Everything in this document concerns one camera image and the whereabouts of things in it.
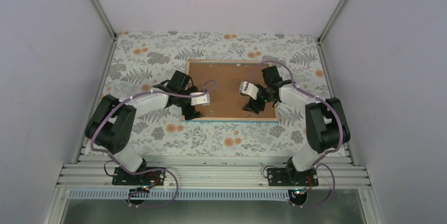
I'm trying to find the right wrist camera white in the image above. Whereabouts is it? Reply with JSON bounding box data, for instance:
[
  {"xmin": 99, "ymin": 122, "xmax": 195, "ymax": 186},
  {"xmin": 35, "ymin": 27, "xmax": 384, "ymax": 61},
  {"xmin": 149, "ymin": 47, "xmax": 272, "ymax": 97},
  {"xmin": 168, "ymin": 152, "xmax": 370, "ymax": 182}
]
[{"xmin": 239, "ymin": 81, "xmax": 259, "ymax": 100}]

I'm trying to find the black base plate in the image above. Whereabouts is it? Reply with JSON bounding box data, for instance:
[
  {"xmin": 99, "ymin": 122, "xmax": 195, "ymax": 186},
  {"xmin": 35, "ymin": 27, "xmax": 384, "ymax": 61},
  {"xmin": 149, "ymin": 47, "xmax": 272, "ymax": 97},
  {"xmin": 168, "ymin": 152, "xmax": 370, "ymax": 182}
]
[
  {"xmin": 262, "ymin": 166, "xmax": 319, "ymax": 187},
  {"xmin": 111, "ymin": 168, "xmax": 166, "ymax": 187}
]

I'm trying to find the slotted cable duct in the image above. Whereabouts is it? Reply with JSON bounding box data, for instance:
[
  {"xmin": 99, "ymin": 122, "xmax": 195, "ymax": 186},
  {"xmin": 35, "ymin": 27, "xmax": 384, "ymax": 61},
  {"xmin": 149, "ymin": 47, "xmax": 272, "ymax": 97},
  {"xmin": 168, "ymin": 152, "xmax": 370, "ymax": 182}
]
[{"xmin": 68, "ymin": 188, "xmax": 289, "ymax": 201}]

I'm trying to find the brown backing board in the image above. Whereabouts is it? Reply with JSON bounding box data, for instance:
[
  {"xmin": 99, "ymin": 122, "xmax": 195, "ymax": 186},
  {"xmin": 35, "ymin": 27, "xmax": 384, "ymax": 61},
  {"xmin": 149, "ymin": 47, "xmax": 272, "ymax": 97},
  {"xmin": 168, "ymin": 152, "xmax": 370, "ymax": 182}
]
[{"xmin": 188, "ymin": 62, "xmax": 277, "ymax": 119}]

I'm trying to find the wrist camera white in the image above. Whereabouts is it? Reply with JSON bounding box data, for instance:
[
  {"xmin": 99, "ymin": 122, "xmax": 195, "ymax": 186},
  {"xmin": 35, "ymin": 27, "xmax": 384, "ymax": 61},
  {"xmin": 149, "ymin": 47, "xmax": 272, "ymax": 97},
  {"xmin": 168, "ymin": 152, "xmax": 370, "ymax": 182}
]
[
  {"xmin": 239, "ymin": 81, "xmax": 259, "ymax": 100},
  {"xmin": 190, "ymin": 92, "xmax": 211, "ymax": 106}
]

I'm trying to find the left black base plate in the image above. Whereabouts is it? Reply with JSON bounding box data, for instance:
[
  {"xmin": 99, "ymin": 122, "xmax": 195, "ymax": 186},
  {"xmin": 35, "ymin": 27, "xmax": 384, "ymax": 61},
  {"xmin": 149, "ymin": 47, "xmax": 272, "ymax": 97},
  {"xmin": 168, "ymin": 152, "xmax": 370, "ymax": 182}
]
[{"xmin": 111, "ymin": 168, "xmax": 166, "ymax": 187}]

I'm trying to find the aluminium mounting rail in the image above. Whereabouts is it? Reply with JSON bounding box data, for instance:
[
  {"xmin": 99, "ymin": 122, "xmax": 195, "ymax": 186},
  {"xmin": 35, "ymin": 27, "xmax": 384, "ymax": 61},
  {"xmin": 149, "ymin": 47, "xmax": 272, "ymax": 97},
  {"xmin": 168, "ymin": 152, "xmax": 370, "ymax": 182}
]
[{"xmin": 57, "ymin": 155, "xmax": 371, "ymax": 189}]

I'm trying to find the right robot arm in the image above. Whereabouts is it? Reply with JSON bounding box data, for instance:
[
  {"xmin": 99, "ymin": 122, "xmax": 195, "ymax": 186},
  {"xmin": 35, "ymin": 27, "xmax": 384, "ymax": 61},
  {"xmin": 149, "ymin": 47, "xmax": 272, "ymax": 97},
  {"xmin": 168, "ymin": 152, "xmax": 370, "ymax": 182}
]
[{"xmin": 239, "ymin": 66, "xmax": 351, "ymax": 186}]

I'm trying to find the floral table mat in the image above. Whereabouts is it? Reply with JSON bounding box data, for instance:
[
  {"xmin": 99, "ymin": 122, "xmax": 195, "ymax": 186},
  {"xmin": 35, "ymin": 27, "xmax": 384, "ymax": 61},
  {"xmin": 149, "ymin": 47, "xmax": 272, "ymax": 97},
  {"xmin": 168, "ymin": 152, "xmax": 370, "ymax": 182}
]
[{"xmin": 102, "ymin": 31, "xmax": 330, "ymax": 157}]

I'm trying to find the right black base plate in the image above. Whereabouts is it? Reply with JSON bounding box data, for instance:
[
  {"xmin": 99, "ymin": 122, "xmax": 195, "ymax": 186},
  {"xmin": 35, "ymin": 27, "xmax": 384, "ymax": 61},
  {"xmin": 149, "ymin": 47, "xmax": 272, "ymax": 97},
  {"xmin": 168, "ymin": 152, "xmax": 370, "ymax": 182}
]
[{"xmin": 262, "ymin": 166, "xmax": 319, "ymax": 187}]

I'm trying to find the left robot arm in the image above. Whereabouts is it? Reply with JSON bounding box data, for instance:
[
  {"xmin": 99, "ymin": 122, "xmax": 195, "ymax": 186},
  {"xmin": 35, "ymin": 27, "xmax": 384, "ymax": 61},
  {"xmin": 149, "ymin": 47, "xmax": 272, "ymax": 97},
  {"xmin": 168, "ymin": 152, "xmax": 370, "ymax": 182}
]
[{"xmin": 84, "ymin": 71, "xmax": 210, "ymax": 184}]

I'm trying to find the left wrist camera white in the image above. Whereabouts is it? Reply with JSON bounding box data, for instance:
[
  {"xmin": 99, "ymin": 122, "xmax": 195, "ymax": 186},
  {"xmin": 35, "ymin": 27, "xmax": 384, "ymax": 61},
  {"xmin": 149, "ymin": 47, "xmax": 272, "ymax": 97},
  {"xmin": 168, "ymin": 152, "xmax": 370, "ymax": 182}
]
[{"xmin": 190, "ymin": 92, "xmax": 211, "ymax": 106}]

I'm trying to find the wooden picture frame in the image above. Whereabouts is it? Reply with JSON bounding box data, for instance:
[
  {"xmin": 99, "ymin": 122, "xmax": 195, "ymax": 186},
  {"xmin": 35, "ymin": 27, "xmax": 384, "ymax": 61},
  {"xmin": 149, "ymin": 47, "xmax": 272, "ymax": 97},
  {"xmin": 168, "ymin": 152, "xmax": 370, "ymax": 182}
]
[{"xmin": 181, "ymin": 59, "xmax": 280, "ymax": 122}]

